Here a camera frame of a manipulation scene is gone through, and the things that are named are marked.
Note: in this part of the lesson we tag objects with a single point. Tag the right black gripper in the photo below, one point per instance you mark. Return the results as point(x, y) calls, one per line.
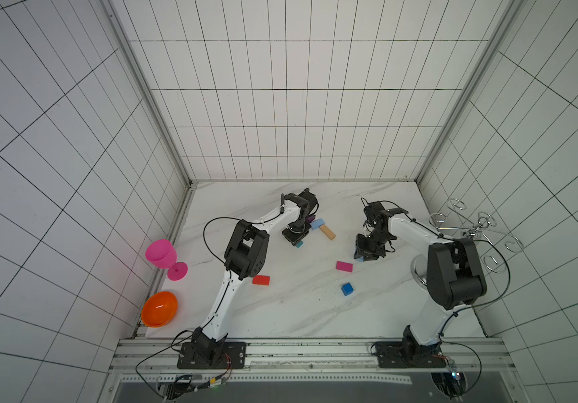
point(367, 246)

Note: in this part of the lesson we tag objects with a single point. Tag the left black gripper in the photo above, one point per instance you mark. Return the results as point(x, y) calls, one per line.
point(295, 234)

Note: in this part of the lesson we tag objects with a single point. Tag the tan wooden block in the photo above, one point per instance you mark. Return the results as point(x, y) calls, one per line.
point(327, 232)

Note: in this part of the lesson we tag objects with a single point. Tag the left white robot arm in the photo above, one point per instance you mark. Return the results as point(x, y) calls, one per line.
point(244, 258)

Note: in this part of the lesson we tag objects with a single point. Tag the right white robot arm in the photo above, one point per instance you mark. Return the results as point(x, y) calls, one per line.
point(449, 269)

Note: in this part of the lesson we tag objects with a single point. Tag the magenta block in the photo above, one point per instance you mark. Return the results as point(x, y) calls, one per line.
point(344, 266)

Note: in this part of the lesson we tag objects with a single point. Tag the dark blue cube block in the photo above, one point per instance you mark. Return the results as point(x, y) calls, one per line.
point(347, 289)

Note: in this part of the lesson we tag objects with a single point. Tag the red block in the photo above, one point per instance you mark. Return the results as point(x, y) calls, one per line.
point(264, 280)

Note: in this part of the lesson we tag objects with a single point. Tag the pink plastic goblet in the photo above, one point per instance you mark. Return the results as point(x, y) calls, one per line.
point(163, 255)

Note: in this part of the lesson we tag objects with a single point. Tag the orange plastic bowl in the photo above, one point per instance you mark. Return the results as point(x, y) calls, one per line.
point(159, 309)

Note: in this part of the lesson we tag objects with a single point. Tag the chrome wire cup rack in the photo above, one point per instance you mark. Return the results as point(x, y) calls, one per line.
point(476, 231)

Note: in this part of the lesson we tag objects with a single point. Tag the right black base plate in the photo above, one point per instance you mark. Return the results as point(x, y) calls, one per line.
point(407, 355)

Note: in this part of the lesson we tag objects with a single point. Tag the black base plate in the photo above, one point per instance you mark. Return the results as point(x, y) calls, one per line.
point(232, 356)
point(407, 355)

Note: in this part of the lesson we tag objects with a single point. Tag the aluminium mounting rail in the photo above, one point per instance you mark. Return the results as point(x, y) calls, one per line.
point(309, 356)

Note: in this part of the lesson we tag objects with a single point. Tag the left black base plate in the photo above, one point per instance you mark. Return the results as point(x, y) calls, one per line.
point(232, 356)

